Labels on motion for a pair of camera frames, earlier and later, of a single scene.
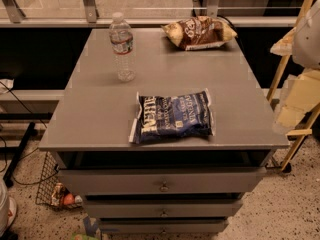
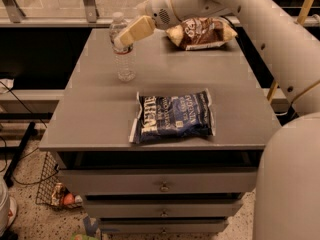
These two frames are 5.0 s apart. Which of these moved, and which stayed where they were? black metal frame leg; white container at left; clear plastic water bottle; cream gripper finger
Moved: cream gripper finger
Stayed: clear plastic water bottle; white container at left; black metal frame leg
